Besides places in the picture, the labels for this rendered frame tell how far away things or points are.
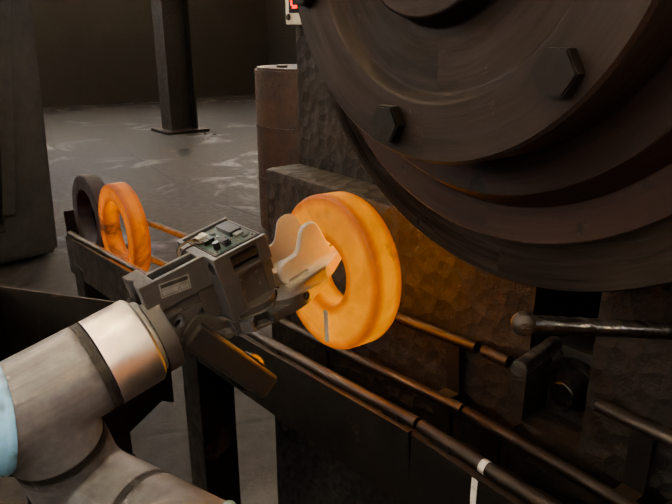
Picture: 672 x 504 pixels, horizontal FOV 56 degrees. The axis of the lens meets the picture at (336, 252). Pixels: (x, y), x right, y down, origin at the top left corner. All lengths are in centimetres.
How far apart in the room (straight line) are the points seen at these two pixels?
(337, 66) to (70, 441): 34
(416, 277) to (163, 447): 126
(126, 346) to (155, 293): 5
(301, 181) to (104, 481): 45
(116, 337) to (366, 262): 22
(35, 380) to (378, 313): 29
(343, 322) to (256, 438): 122
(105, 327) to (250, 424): 138
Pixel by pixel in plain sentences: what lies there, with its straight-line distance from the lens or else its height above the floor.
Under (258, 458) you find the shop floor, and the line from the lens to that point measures 175.
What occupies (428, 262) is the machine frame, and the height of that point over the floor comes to 82.
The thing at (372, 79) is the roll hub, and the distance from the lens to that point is 42.
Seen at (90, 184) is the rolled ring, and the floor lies 76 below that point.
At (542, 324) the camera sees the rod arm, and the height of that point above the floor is 90.
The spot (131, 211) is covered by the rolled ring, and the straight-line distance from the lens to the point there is 120.
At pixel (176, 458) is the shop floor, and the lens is 179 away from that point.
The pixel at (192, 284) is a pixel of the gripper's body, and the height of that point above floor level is 85.
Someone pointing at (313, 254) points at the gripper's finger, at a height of 85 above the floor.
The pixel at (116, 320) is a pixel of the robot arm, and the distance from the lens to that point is 52.
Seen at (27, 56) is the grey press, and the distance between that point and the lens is 328.
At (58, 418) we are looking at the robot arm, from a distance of 51.
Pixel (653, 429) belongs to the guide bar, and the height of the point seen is 76.
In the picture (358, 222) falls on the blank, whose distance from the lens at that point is 58.
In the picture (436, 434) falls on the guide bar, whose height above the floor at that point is 71.
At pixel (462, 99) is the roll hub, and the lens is 37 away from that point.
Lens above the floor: 105
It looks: 19 degrees down
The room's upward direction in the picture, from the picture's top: straight up
